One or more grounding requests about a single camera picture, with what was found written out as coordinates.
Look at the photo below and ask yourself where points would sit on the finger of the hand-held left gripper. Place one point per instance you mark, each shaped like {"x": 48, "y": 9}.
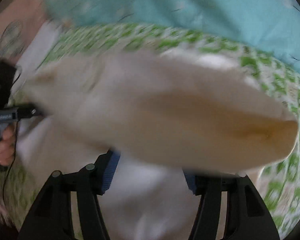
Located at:
{"x": 28, "y": 112}

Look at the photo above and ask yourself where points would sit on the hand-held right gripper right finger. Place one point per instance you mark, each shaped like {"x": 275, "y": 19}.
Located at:
{"x": 190, "y": 183}

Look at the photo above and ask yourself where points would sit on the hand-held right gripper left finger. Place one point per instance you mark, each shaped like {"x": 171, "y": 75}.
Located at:
{"x": 110, "y": 173}

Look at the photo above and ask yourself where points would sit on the cream hooded zip jacket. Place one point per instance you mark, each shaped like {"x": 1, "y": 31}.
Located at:
{"x": 165, "y": 105}

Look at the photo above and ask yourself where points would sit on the person's left hand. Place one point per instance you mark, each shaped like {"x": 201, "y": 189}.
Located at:
{"x": 5, "y": 147}

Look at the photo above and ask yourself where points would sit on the white folded cloth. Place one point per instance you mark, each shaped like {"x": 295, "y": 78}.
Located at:
{"x": 37, "y": 50}

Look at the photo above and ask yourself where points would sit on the pink heart print quilt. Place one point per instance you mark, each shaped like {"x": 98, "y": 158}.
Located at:
{"x": 12, "y": 25}

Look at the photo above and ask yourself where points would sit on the green checked bed sheet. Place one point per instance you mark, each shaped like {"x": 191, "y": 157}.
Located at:
{"x": 277, "y": 80}

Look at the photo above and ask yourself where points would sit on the teal floral quilt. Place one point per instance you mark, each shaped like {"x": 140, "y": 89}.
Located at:
{"x": 190, "y": 7}

